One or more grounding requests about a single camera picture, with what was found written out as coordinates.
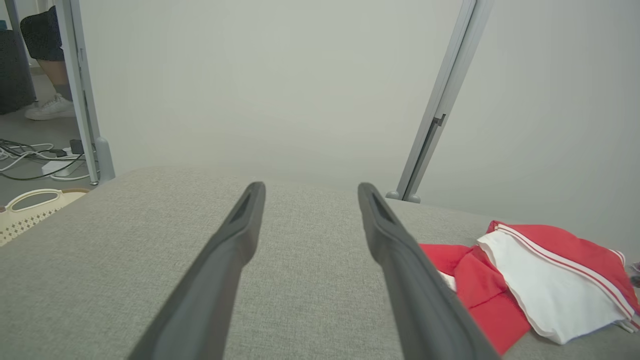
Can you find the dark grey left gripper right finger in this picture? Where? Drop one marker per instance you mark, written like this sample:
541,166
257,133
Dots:
420,300

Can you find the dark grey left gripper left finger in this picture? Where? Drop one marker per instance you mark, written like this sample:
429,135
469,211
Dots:
205,295

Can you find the red and white numbered jersey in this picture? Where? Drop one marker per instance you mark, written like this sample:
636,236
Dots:
550,290

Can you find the black power adapter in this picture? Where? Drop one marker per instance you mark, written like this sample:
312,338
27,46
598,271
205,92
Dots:
76,146

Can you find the cream plastic laundry basket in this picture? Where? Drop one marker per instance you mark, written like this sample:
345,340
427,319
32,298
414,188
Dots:
20,220

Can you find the white sneaker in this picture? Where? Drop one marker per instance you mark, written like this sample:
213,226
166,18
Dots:
50,108

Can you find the person's bare leg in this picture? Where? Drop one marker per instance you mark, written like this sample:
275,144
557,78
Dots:
56,75

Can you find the black bulky object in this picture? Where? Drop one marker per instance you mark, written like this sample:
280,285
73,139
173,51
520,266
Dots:
12,70

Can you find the person's black shorts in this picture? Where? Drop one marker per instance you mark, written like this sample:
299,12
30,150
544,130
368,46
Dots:
42,35

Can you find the grey metal partition post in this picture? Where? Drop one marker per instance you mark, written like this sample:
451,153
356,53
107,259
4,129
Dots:
450,80
75,75

